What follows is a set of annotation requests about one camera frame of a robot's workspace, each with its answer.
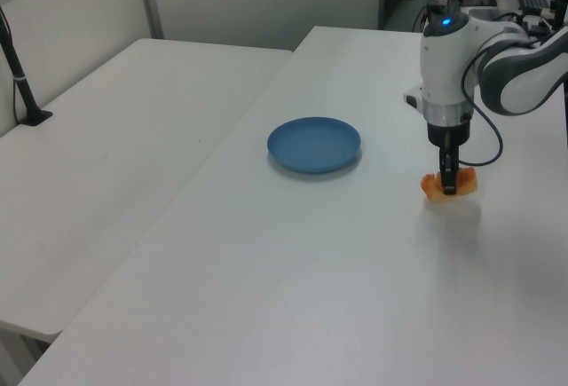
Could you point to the black camera pole with base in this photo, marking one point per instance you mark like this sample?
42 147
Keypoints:
22 89

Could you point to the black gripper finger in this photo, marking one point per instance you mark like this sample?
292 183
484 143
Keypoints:
442 157
450 182

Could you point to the grey partition post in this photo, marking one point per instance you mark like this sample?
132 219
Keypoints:
150 0

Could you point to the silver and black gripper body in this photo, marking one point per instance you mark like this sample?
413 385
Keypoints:
446 113

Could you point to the black stand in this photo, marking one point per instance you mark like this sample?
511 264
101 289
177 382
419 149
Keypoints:
558 6

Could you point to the blue round plate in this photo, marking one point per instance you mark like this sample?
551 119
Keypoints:
314 145

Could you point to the orange braided bread piece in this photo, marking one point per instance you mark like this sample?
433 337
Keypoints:
428 189

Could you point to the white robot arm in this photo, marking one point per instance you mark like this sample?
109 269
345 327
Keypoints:
444 62

